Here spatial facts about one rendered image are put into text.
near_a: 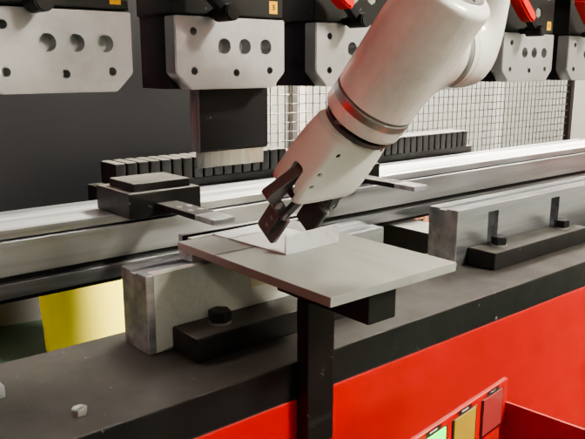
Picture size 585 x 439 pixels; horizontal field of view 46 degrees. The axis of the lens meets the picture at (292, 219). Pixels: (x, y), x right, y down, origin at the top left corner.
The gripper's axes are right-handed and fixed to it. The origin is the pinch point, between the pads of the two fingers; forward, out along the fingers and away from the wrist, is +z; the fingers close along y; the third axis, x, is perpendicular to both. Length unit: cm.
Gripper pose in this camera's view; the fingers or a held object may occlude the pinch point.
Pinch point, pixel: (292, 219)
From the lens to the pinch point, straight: 79.9
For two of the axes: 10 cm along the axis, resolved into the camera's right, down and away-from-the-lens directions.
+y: -7.2, 1.5, -6.8
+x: 5.3, 7.5, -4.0
